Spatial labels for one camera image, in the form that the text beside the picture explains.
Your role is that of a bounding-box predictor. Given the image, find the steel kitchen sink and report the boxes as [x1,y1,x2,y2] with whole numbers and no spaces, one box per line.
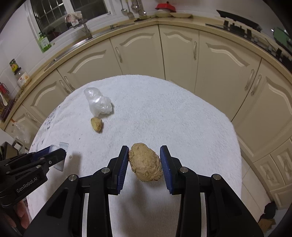
[44,22,135,71]

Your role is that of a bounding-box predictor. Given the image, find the kitchen window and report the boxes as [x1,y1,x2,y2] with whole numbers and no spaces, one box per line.
[27,0,112,41]

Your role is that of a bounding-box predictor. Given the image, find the small brown potato piece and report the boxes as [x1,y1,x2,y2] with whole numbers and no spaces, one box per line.
[91,117,103,133]

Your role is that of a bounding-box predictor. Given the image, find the white towel table cover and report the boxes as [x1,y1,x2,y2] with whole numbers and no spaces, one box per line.
[27,75,242,236]

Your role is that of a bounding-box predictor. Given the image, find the glass jar with lid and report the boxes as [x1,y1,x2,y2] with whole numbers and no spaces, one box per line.
[9,59,31,90]

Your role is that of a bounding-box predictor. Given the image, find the cardboard box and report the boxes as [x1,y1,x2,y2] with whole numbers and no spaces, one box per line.
[258,218,276,234]

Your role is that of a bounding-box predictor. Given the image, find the green dish soap bottle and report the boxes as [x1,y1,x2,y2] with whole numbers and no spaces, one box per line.
[38,32,51,53]

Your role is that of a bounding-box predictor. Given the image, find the steel faucet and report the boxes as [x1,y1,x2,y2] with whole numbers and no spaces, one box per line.
[69,19,93,40]

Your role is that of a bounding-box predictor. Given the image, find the black gas stove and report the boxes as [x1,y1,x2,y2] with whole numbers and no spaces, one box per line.
[205,20,291,72]

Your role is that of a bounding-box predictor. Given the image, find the red pot lid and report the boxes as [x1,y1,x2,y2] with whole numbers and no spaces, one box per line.
[155,1,176,12]

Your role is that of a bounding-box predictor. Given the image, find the black induction cooktop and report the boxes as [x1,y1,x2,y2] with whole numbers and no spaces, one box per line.
[216,9,262,32]

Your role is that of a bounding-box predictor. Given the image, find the hanging utensil rack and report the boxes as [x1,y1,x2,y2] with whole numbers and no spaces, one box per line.
[119,0,147,20]

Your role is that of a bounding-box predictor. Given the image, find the green electric cooker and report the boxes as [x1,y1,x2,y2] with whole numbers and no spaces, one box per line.
[273,27,291,48]

